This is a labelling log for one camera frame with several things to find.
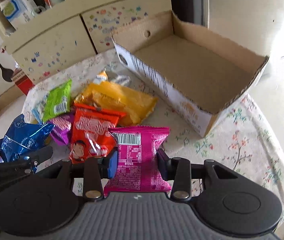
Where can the silver foil packet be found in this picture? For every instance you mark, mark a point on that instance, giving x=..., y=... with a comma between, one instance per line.
x=122, y=80

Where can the cream cabinet with stickers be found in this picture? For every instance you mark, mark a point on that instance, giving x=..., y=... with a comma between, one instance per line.
x=70, y=32

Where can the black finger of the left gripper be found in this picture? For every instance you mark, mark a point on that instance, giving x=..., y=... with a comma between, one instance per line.
x=28, y=162

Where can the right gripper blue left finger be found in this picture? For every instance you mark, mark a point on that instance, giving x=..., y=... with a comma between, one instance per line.
x=96, y=169

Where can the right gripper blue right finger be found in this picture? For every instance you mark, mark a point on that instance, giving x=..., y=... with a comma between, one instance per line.
x=179, y=171

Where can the red gift box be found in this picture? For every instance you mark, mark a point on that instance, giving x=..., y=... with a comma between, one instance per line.
x=22, y=81

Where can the purple noodle snack bag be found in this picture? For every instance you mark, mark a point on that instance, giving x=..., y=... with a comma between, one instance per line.
x=61, y=133

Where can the small yellow snack packet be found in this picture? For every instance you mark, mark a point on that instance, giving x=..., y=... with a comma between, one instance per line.
x=101, y=77

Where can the red crispy noodle snack bag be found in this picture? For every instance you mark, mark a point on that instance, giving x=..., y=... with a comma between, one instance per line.
x=90, y=132

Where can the white refrigerator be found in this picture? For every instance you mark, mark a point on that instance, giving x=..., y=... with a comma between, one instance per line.
x=255, y=24

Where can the white blue tissue box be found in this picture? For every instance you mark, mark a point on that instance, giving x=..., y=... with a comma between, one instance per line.
x=19, y=12

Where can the floral tablecloth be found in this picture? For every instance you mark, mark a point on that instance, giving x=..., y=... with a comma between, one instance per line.
x=242, y=141

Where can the cardboard milk box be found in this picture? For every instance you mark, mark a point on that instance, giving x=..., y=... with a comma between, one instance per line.
x=199, y=73

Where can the orange yellow snack bag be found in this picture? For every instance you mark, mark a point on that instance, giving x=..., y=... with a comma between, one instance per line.
x=108, y=95

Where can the pink snack packet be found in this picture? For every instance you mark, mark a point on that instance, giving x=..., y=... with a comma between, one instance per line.
x=137, y=168

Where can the green snack packet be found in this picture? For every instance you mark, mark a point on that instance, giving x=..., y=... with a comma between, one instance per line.
x=58, y=101

